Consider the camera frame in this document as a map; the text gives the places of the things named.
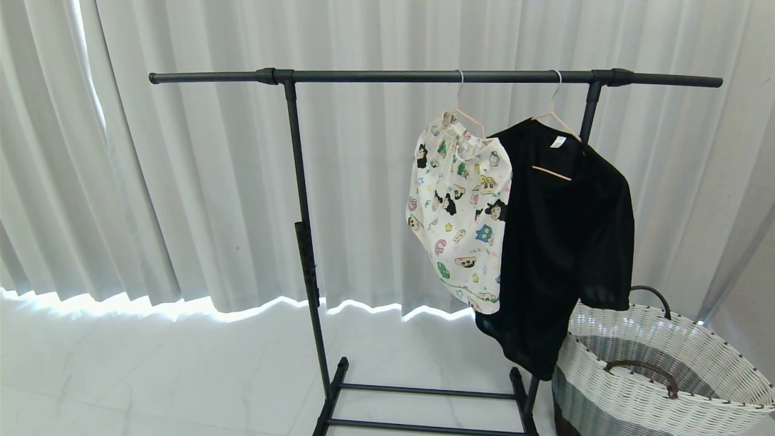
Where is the white laundry basket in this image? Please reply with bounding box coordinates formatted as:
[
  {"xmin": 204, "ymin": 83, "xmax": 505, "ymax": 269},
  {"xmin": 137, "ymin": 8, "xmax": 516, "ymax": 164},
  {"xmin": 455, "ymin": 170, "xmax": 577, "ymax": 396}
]
[{"xmin": 552, "ymin": 285, "xmax": 775, "ymax": 436}]

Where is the pink clothes hanger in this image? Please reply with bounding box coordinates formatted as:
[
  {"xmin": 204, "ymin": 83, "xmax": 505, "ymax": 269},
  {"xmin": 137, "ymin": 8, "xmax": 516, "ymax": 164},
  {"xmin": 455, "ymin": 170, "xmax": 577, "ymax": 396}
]
[
  {"xmin": 444, "ymin": 70, "xmax": 487, "ymax": 141},
  {"xmin": 530, "ymin": 70, "xmax": 584, "ymax": 182}
]

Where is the cream printed garment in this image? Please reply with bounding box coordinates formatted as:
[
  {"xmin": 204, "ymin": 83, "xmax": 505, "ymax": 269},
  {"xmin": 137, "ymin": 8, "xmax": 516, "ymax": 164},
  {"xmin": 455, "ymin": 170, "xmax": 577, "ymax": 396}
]
[{"xmin": 406, "ymin": 111, "xmax": 513, "ymax": 315}]

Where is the white curtain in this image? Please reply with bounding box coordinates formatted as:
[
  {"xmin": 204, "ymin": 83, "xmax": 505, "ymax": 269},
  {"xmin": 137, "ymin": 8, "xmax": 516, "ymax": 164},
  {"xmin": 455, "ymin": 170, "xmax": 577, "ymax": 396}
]
[{"xmin": 0, "ymin": 0, "xmax": 775, "ymax": 323}]

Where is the black garment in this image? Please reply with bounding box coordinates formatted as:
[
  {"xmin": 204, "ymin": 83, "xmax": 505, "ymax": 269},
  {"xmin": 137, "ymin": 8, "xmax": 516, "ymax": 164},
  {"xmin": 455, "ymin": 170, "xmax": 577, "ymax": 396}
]
[{"xmin": 475, "ymin": 119, "xmax": 636, "ymax": 382}]

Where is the black clothes rack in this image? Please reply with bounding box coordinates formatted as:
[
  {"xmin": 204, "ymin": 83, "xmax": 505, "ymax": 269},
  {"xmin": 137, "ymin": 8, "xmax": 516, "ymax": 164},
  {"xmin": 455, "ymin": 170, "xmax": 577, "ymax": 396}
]
[{"xmin": 148, "ymin": 67, "xmax": 724, "ymax": 436}]

